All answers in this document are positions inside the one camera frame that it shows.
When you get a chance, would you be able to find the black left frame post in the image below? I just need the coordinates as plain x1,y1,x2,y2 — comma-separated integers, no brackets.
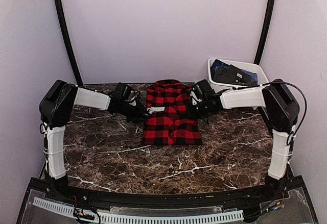
54,0,84,86

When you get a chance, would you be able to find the black frame post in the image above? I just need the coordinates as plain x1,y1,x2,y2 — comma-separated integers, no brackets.
253,0,275,65
54,0,84,86

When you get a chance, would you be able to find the white plastic bin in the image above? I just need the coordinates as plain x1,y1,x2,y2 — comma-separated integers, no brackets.
207,58,269,92

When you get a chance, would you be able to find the black front rail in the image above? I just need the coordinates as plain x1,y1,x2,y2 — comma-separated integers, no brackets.
51,185,282,209

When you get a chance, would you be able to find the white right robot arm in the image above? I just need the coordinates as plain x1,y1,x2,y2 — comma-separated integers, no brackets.
186,79,301,180

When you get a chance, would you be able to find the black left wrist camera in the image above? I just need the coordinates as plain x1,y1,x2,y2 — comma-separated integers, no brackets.
112,82,140,106

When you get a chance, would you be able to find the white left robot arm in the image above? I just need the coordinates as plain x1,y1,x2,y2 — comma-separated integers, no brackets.
39,80,150,180

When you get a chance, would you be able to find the white slotted cable duct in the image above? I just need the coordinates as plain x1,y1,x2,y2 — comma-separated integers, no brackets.
33,197,244,223

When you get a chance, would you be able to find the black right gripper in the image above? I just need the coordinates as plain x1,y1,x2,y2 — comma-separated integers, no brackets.
185,99,210,119

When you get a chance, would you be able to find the dark blue plaid shirt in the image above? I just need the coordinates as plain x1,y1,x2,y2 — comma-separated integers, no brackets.
211,59,229,69

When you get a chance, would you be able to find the red black plaid shirt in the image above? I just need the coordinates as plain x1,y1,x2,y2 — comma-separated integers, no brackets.
141,80,202,145

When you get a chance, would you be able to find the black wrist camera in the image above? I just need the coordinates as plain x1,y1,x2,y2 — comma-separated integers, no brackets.
190,79,215,105
112,82,140,106

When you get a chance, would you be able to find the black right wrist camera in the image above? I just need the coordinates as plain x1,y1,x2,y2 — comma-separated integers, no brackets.
190,79,215,105

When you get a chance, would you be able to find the grey striped shirt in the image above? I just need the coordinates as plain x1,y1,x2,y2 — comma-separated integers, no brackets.
213,65,252,86

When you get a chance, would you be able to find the black right frame post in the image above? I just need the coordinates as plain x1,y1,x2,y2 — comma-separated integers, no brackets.
253,0,275,65

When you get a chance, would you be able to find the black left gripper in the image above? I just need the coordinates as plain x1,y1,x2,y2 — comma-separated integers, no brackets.
119,101,152,123

